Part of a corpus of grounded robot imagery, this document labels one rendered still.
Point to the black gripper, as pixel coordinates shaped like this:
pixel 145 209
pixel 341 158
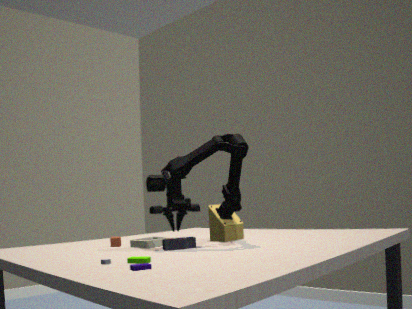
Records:
pixel 167 211

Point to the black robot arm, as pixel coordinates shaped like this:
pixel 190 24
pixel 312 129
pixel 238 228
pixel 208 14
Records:
pixel 181 166

